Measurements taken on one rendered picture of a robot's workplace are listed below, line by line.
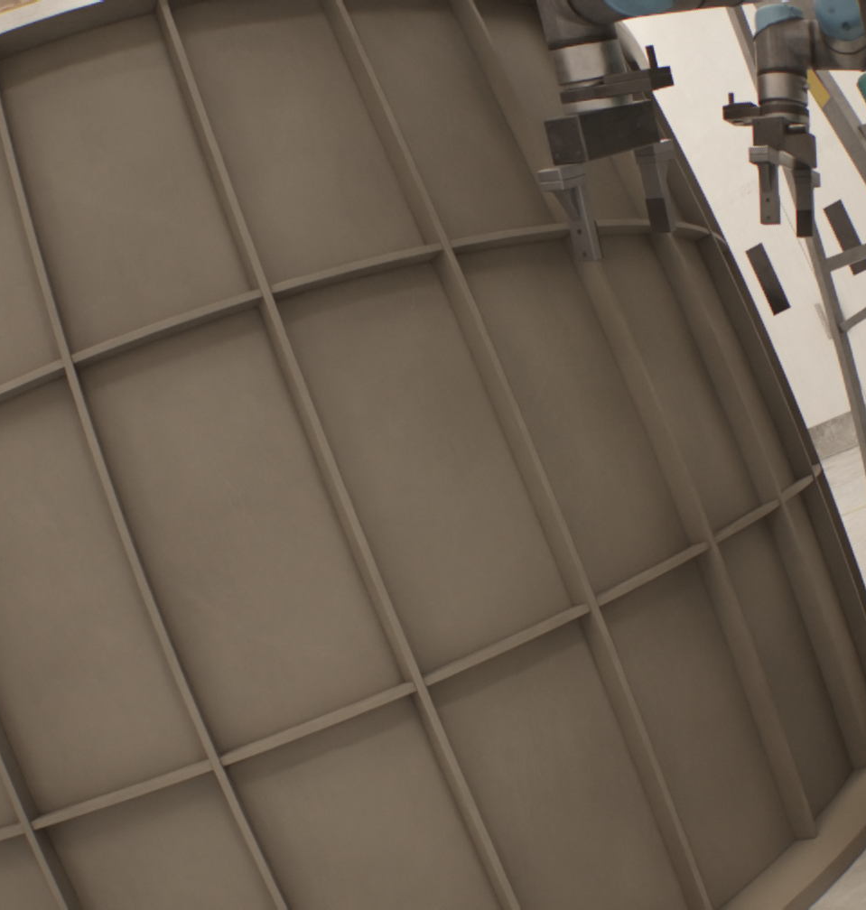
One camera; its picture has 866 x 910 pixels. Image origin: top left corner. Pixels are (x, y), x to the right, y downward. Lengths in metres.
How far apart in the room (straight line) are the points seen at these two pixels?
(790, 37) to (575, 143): 0.53
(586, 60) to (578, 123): 0.07
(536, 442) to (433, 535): 0.15
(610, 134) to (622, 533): 0.41
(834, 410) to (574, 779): 8.24
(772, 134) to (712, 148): 8.10
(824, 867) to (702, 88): 8.79
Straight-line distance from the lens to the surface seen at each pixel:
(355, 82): 1.16
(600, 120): 1.09
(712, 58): 9.56
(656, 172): 1.18
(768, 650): 1.27
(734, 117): 1.52
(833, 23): 1.37
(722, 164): 9.50
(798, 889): 1.14
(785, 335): 9.28
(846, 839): 1.22
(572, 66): 1.09
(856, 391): 2.41
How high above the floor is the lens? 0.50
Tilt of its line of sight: 5 degrees up
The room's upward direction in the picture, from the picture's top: 22 degrees counter-clockwise
